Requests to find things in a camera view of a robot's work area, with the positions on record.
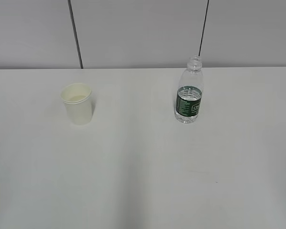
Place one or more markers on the clear green-label water bottle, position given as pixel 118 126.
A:
pixel 190 91

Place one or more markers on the white paper cup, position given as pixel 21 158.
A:
pixel 78 104

